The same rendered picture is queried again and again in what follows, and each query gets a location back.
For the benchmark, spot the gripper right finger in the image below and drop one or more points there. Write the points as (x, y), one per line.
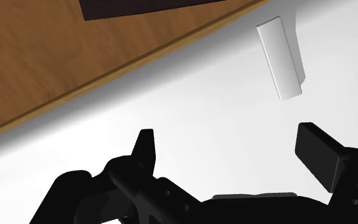
(318, 155)

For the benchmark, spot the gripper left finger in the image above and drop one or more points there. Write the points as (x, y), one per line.
(141, 189)

